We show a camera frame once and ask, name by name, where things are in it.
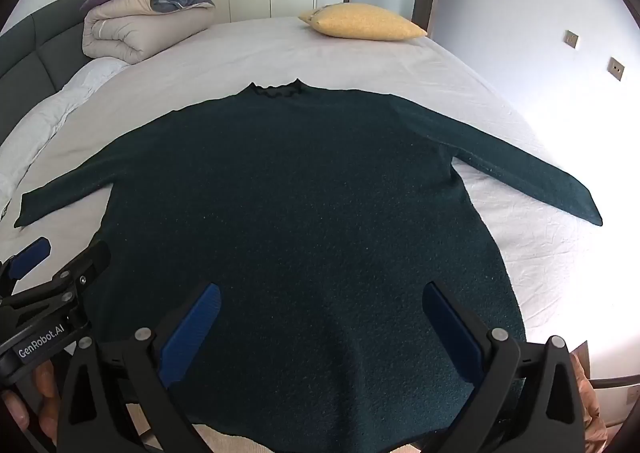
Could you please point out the bed with white sheet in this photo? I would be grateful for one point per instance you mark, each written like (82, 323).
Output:
(350, 58)

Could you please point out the yellow pillow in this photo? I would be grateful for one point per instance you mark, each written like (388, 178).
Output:
(360, 23)

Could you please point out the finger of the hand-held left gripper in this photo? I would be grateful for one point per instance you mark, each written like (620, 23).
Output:
(92, 260)
(31, 253)

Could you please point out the wall socket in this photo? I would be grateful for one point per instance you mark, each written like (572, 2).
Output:
(616, 68)
(571, 39)

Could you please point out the brown crumpled cloth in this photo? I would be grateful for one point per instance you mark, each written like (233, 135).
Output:
(590, 393)

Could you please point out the dark green sweater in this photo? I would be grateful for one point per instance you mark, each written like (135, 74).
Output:
(300, 193)

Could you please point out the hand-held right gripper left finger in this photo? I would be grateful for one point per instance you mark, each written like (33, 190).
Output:
(192, 333)

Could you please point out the person's left hand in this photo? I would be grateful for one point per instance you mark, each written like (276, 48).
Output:
(45, 388)

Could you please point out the folded beige duvet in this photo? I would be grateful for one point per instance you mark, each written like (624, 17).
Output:
(125, 28)

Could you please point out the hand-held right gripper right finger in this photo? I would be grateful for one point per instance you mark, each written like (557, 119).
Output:
(450, 333)

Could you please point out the grey padded headboard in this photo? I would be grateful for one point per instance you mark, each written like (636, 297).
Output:
(35, 53)

